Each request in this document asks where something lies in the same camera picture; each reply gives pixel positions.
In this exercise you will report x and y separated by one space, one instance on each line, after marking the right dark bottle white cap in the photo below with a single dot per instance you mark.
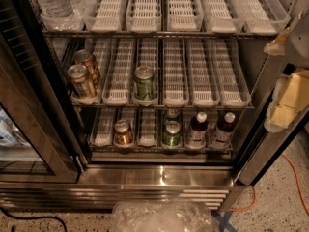
222 131

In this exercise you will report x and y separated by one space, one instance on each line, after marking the clear plastic wrap bundle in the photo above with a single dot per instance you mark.
170 216

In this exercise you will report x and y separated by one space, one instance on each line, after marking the green soda can shelf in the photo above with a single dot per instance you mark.
144 83

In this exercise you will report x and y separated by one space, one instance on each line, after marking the rear gold can middle shelf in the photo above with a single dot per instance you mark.
90 62

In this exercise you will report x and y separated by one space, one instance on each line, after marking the glass fridge door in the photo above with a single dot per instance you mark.
34 95

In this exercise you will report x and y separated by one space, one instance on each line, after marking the rear green can bottom shelf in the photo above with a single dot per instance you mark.
172 115

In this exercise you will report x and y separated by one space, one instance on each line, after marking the front gold can middle shelf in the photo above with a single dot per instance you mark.
81 81

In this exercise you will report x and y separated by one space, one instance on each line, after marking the wire shelf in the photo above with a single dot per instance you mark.
158 35
160 106
156 150

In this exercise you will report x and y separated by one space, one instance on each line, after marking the gold can shelf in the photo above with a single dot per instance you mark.
90 62
81 81

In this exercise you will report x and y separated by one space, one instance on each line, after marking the top wire shelf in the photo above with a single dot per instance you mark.
158 35

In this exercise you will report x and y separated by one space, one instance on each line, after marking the middle wire shelf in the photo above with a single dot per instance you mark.
160 106

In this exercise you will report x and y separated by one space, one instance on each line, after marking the dark bottle white cap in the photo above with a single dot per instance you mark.
222 131
196 134

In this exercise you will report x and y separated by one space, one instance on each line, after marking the copper can bottom shelf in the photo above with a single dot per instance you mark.
123 133

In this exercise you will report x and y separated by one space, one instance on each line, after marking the stainless steel fridge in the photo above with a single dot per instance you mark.
198 72

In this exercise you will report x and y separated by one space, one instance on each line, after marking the left dark bottle white cap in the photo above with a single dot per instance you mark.
196 134

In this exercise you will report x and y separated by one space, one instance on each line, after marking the bottom wire shelf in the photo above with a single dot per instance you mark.
156 150

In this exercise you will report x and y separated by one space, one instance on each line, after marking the blue tape cross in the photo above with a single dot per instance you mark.
224 221

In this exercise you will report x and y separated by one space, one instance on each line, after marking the front green can bottom shelf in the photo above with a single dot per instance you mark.
171 135

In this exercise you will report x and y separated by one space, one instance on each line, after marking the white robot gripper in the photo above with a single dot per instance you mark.
298 45

